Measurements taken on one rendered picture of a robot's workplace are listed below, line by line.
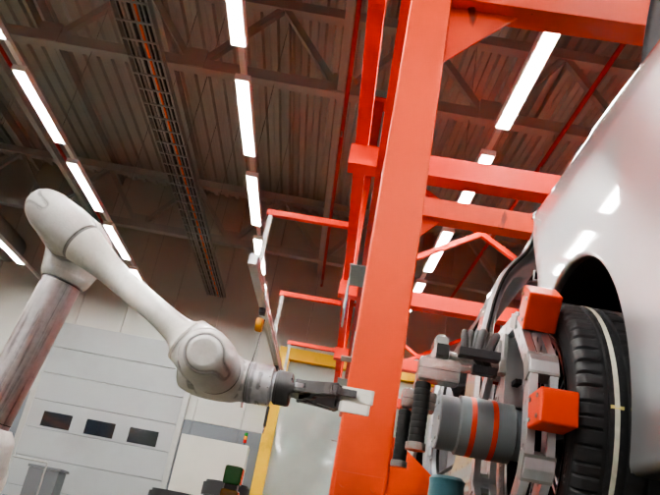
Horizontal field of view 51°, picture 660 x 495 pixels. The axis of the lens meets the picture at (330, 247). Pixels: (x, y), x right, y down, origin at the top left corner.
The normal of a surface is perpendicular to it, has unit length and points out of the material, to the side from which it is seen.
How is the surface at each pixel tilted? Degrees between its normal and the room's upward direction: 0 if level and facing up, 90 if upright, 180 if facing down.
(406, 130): 90
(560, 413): 90
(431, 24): 90
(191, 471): 90
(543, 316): 125
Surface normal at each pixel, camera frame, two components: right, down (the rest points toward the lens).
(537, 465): 0.01, -0.39
